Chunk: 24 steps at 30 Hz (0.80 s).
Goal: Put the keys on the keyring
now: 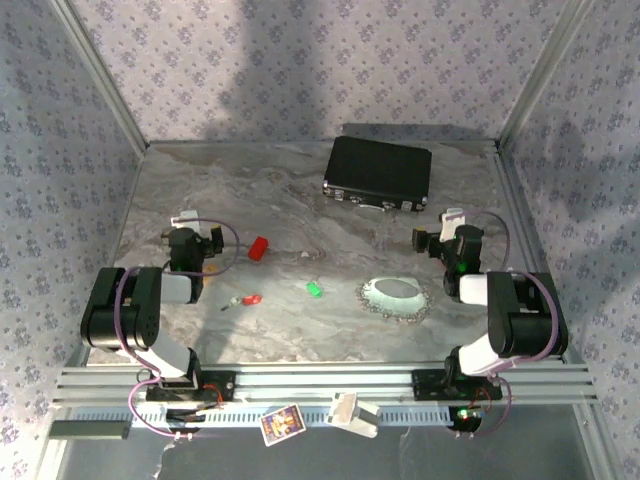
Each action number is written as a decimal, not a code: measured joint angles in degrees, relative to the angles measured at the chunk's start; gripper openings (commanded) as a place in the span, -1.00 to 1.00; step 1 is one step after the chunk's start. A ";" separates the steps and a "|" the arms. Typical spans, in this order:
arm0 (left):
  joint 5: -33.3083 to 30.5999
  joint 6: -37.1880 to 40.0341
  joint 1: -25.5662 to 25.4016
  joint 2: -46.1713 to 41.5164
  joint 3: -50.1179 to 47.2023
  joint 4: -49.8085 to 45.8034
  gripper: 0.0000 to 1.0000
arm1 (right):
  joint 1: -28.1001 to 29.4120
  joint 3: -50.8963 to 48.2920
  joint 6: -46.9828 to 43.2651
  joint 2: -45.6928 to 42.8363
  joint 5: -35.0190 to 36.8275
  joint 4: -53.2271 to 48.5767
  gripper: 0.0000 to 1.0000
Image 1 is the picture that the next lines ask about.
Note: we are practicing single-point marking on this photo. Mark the black briefcase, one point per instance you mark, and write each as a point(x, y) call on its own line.
point(377, 170)

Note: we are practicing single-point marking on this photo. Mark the aluminium frame rail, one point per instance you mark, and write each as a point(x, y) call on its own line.
point(525, 235)
point(300, 144)
point(128, 200)

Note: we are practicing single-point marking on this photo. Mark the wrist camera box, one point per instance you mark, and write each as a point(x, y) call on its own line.
point(186, 220)
point(452, 219)

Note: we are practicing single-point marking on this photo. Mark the aluminium frame post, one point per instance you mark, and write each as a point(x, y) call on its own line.
point(101, 75)
point(545, 70)

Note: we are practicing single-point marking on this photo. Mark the green key tag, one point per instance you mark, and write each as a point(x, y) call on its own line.
point(314, 289)

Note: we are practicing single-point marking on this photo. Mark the circuit board with LED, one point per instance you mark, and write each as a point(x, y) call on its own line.
point(465, 415)

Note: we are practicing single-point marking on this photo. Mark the colourful playing card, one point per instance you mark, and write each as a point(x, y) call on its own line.
point(282, 425)

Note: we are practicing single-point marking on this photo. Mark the dark grey bar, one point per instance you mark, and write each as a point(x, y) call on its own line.
point(90, 430)

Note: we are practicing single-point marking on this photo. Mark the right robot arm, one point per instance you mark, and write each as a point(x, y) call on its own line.
point(475, 290)

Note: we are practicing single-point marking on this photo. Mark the wide aluminium base rail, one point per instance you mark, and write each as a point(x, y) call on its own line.
point(325, 385)

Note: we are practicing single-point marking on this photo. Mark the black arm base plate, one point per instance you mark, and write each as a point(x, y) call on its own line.
point(425, 385)
point(225, 389)

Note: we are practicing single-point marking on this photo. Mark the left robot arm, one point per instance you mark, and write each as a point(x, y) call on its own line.
point(175, 289)

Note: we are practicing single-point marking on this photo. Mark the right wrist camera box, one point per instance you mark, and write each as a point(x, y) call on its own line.
point(452, 219)

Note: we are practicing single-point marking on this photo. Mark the key with red tag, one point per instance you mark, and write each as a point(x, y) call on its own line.
point(252, 300)

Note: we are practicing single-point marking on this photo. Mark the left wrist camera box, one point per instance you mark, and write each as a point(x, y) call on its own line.
point(186, 220)

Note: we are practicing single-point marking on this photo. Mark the red block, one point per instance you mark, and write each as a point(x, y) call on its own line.
point(258, 248)

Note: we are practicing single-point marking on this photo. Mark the white plastic bracket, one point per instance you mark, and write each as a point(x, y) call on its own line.
point(350, 410)

